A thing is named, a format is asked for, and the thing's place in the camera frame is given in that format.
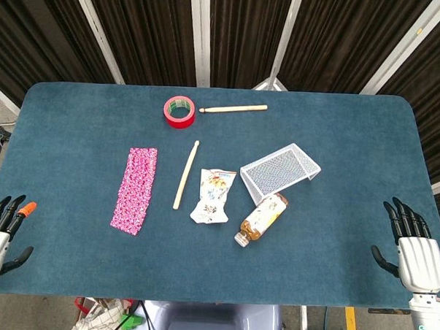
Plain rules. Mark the red tape roll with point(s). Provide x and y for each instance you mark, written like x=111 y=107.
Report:
x=180 y=113

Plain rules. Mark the long wooden drumstick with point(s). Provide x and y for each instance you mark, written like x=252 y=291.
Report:
x=186 y=174

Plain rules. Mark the checked white cloth bag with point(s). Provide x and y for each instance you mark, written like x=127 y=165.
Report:
x=96 y=316

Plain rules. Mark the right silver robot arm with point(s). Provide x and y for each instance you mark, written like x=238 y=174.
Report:
x=428 y=320

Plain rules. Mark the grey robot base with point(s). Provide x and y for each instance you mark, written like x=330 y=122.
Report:
x=209 y=321

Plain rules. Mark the short wooden drumstick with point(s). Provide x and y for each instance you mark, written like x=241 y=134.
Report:
x=233 y=108

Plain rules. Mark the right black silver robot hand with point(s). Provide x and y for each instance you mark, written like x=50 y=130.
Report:
x=420 y=261

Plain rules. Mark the crumpled white snack bag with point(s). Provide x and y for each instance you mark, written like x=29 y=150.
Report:
x=212 y=194

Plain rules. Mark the row of red patterned cards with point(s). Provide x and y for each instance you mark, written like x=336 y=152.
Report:
x=139 y=176

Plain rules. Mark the white frame post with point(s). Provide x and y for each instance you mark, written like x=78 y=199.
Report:
x=98 y=35
x=200 y=36
x=285 y=40
x=400 y=52

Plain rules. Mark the amber tea plastic bottle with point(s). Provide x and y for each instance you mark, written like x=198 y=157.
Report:
x=263 y=218

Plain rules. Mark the green plastic object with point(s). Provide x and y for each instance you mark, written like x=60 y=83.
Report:
x=131 y=321

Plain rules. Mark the blue felt table cover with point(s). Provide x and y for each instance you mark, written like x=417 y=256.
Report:
x=82 y=130

